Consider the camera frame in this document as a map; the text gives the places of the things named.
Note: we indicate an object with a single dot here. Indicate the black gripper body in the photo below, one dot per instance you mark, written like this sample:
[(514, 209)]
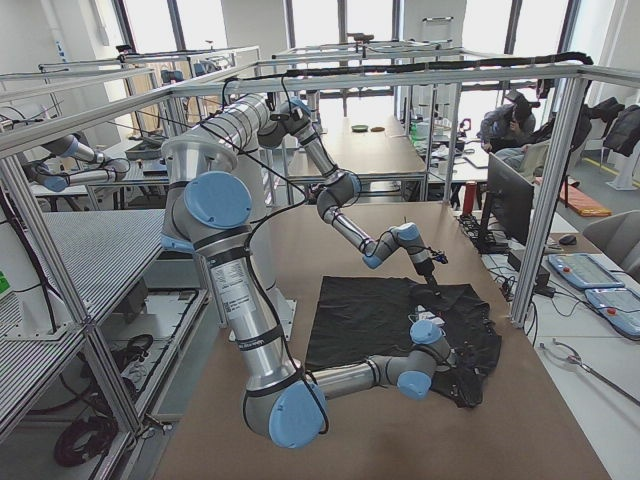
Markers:
[(460, 358), (429, 279)]

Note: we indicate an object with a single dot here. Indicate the black t-shirt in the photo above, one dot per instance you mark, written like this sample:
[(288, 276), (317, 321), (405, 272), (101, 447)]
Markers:
[(359, 317)]

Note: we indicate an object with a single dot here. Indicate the red bottle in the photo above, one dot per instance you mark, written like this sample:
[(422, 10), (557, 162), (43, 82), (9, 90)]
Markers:
[(469, 198)]

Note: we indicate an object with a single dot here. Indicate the black computer monitor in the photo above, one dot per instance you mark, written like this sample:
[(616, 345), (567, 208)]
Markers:
[(509, 199)]

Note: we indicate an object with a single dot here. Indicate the metal reacher grabber tool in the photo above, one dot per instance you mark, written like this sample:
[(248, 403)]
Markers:
[(567, 354)]

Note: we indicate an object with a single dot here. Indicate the blue teach pendant far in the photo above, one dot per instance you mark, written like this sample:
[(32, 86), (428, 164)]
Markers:
[(582, 271)]

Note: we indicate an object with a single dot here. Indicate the blue teach pendant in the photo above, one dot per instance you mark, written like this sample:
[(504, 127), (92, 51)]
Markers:
[(582, 271), (619, 306)]

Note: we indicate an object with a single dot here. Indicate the computer mouse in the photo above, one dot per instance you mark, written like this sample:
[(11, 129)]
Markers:
[(568, 240)]

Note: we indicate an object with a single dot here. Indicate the seated person with mask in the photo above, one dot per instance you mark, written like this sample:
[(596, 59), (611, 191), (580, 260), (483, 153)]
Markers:
[(509, 125)]

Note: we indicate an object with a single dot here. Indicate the blue teach pendant near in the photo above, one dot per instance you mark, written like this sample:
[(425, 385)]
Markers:
[(619, 306)]

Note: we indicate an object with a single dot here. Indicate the aluminium cage frame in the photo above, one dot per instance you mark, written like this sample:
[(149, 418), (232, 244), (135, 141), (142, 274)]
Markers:
[(28, 251)]

